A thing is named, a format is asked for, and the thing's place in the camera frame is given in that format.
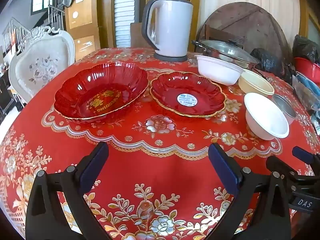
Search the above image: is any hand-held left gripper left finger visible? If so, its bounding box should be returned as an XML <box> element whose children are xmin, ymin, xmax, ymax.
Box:
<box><xmin>25</xmin><ymin>142</ymin><xmax>118</xmax><ymax>240</ymax></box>

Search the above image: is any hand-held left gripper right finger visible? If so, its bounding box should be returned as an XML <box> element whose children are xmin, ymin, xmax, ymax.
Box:
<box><xmin>205</xmin><ymin>142</ymin><xmax>292</xmax><ymax>240</ymax></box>

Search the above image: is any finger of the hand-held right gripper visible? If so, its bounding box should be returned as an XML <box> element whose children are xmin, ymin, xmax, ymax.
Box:
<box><xmin>265</xmin><ymin>156</ymin><xmax>300</xmax><ymax>180</ymax></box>
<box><xmin>292</xmin><ymin>146</ymin><xmax>320</xmax><ymax>173</ymax></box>

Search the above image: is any small white bowl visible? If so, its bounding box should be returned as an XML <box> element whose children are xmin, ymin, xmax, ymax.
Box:
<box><xmin>244</xmin><ymin>92</ymin><xmax>290</xmax><ymax>141</ymax></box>

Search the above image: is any metal bowl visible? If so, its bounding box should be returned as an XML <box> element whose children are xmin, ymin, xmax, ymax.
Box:
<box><xmin>272</xmin><ymin>94</ymin><xmax>297</xmax><ymax>125</ymax></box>

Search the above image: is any large red plate gold lettering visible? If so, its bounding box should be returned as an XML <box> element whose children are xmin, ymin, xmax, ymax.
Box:
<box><xmin>54</xmin><ymin>61</ymin><xmax>149</xmax><ymax>120</ymax></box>

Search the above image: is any cream bowl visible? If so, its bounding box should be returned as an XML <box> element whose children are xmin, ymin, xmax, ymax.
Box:
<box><xmin>238</xmin><ymin>69</ymin><xmax>275</xmax><ymax>96</ymax></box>

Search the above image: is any small red plate white sticker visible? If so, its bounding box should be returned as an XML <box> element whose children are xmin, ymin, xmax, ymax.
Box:
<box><xmin>149</xmin><ymin>71</ymin><xmax>227</xmax><ymax>118</ymax></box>

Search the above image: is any large white bowl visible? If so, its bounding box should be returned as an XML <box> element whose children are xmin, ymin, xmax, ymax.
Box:
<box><xmin>194</xmin><ymin>54</ymin><xmax>245</xmax><ymax>85</ymax></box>

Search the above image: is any blue plastic package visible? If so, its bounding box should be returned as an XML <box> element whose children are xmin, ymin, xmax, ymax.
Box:
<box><xmin>292</xmin><ymin>71</ymin><xmax>320</xmax><ymax>110</ymax></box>

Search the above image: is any red floral tablecloth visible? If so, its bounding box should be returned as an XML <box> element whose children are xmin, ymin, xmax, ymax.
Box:
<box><xmin>0</xmin><ymin>47</ymin><xmax>320</xmax><ymax>240</ymax></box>

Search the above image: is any red plastic basin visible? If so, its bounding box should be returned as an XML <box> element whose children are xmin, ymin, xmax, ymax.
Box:
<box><xmin>294</xmin><ymin>57</ymin><xmax>320</xmax><ymax>80</ymax></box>

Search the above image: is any black plastic bag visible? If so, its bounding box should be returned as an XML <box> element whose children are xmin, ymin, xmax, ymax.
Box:
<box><xmin>250</xmin><ymin>48</ymin><xmax>294</xmax><ymax>83</ymax></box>
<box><xmin>292</xmin><ymin>34</ymin><xmax>320</xmax><ymax>63</ymax></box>

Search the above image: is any steel pot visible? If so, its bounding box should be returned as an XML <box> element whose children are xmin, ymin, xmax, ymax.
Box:
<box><xmin>192</xmin><ymin>39</ymin><xmax>259</xmax><ymax>70</ymax></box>

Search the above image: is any white ornate chair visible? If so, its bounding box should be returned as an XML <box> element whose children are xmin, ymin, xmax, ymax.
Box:
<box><xmin>9</xmin><ymin>26</ymin><xmax>76</xmax><ymax>104</ymax></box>

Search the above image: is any short cardboard box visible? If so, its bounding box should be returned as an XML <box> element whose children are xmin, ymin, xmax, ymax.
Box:
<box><xmin>73</xmin><ymin>35</ymin><xmax>100</xmax><ymax>60</ymax></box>

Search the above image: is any glass pot lid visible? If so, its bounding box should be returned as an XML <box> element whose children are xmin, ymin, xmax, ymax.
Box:
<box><xmin>200</xmin><ymin>40</ymin><xmax>259</xmax><ymax>64</ymax></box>

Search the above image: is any grey kettle base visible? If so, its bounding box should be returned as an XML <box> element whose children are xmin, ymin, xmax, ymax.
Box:
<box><xmin>153</xmin><ymin>52</ymin><xmax>188</xmax><ymax>62</ymax></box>

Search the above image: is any cardboard sheet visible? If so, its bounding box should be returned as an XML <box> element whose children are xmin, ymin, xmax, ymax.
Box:
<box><xmin>130</xmin><ymin>22</ymin><xmax>157</xmax><ymax>48</ymax></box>

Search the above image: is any round wooden tabletop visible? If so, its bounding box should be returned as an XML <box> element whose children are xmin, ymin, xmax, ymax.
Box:
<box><xmin>196</xmin><ymin>2</ymin><xmax>292</xmax><ymax>63</ymax></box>

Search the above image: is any white electric kettle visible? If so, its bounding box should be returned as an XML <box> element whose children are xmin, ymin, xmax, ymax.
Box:
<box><xmin>141</xmin><ymin>0</ymin><xmax>194</xmax><ymax>58</ymax></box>

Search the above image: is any tall cardboard box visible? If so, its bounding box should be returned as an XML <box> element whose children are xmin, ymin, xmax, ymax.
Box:
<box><xmin>65</xmin><ymin>0</ymin><xmax>98</xmax><ymax>29</ymax></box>

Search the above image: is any metal stair railing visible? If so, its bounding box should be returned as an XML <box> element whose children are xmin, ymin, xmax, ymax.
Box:
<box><xmin>2</xmin><ymin>0</ymin><xmax>66</xmax><ymax>53</ymax></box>

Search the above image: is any white louvred door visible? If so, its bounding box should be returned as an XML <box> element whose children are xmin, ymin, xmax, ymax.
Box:
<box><xmin>114</xmin><ymin>0</ymin><xmax>137</xmax><ymax>48</ymax></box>

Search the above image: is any window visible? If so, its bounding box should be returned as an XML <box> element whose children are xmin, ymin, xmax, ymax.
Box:
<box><xmin>30</xmin><ymin>0</ymin><xmax>54</xmax><ymax>15</ymax></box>

